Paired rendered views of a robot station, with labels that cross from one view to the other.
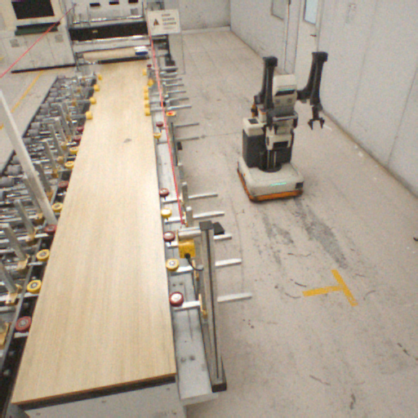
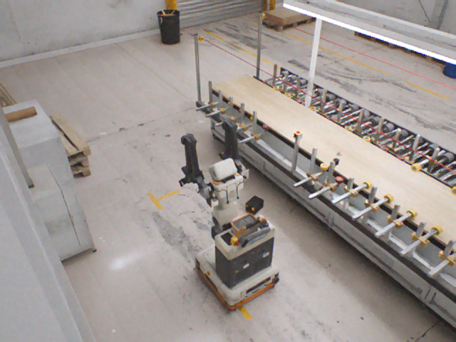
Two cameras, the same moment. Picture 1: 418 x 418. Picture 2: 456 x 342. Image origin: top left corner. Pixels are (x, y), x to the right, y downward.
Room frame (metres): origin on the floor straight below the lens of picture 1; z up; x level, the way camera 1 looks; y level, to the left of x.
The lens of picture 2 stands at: (5.66, -2.01, 3.44)
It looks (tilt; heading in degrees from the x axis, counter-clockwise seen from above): 38 degrees down; 154
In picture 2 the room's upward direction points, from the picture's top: 1 degrees counter-clockwise
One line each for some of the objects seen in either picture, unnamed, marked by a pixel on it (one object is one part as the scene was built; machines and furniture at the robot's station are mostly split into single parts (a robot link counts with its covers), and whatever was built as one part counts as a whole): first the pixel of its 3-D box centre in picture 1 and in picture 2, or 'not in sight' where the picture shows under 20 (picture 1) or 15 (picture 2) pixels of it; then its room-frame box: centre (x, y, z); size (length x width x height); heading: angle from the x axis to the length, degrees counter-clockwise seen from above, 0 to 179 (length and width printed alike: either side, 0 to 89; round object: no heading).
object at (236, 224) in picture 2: (269, 113); (244, 226); (3.48, -0.72, 0.87); 0.23 x 0.15 x 0.11; 97
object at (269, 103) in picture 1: (269, 84); (228, 140); (2.87, -0.58, 1.40); 0.11 x 0.06 x 0.43; 98
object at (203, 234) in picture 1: (203, 317); (200, 69); (0.79, 0.05, 1.20); 0.15 x 0.12 x 1.00; 7
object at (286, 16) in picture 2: not in sight; (305, 10); (-3.67, 5.24, 0.23); 2.41 x 0.77 x 0.17; 99
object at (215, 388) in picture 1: (173, 145); (321, 194); (3.27, 0.34, 0.67); 5.11 x 0.08 x 0.10; 7
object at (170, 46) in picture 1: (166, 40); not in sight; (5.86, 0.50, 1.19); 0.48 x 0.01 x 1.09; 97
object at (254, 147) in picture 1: (268, 139); (242, 245); (3.46, -0.72, 0.59); 0.55 x 0.34 x 0.83; 97
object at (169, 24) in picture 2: not in sight; (169, 26); (-3.76, 1.20, 0.36); 0.59 x 0.58 x 0.73; 7
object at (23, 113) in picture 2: not in sight; (19, 114); (1.79, -2.29, 1.59); 0.30 x 0.08 x 0.08; 97
